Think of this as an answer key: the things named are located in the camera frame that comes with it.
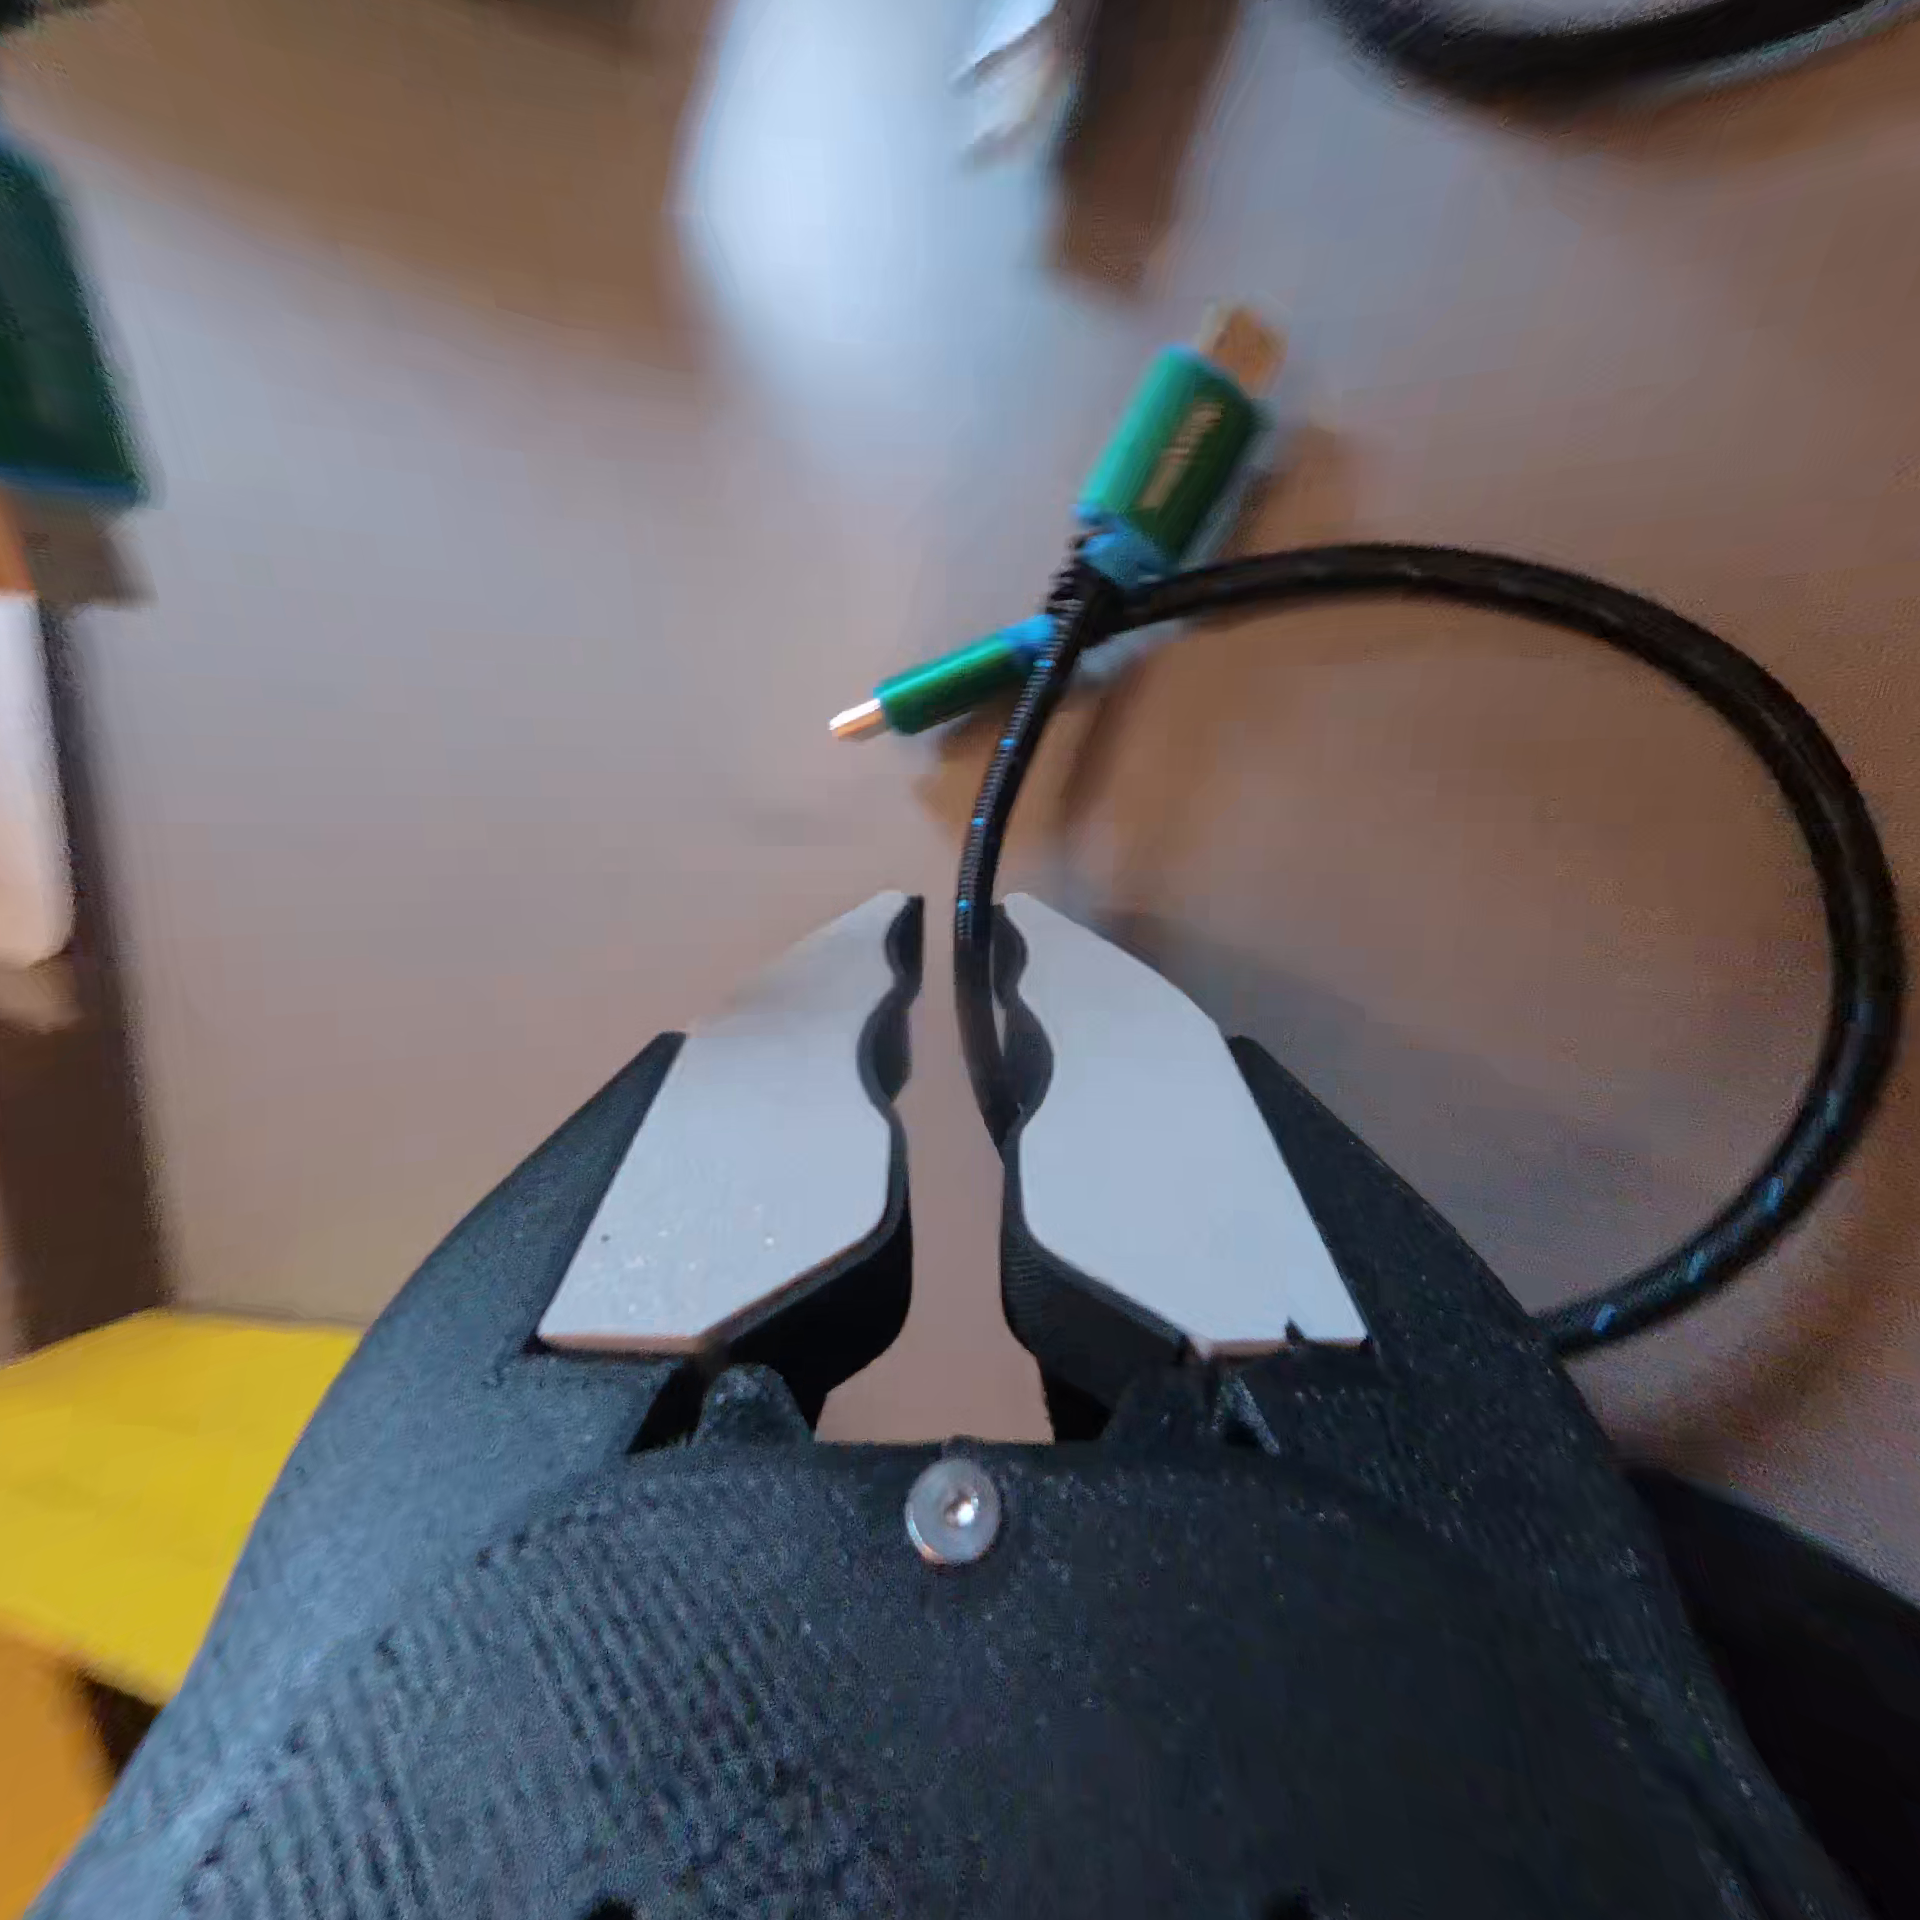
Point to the yellow plastic bin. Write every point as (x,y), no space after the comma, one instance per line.
(120,1469)

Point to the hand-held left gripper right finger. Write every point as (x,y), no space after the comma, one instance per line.
(1171,1185)

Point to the green plastic bin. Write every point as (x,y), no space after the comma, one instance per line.
(61,344)

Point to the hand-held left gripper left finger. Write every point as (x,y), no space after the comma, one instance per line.
(735,1185)

